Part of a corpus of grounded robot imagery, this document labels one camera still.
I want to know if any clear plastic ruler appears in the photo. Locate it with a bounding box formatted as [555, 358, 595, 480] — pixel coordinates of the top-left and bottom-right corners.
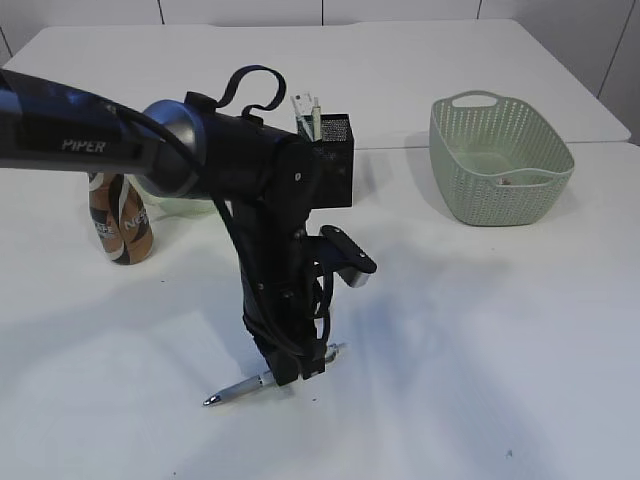
[290, 92, 315, 117]

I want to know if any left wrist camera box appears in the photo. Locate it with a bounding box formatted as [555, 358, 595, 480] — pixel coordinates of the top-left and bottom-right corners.
[303, 225, 377, 288]

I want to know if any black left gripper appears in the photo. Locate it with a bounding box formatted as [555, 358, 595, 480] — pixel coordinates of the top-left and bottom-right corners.
[233, 209, 326, 386]

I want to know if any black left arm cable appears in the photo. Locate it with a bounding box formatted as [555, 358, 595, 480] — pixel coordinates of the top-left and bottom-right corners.
[99, 64, 336, 361]

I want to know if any grey white pen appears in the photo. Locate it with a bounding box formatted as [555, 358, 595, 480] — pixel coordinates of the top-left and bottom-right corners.
[202, 343, 347, 407]

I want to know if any beige pen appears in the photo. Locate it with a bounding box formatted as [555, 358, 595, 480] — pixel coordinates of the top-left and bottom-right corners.
[311, 97, 322, 141]

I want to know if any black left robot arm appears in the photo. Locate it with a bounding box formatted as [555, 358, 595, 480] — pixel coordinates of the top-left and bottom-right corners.
[1, 70, 329, 385]

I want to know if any brown Nescafe coffee bottle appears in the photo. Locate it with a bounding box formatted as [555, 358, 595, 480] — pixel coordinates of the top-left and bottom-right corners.
[88, 173, 153, 265]

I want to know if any black mesh pen holder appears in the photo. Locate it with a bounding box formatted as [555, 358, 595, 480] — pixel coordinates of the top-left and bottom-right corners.
[313, 114, 354, 209]

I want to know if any green plastic woven basket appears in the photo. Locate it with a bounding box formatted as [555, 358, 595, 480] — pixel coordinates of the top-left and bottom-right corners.
[429, 90, 575, 227]

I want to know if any green wavy glass bowl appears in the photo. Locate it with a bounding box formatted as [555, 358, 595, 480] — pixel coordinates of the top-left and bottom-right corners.
[140, 191, 216, 217]

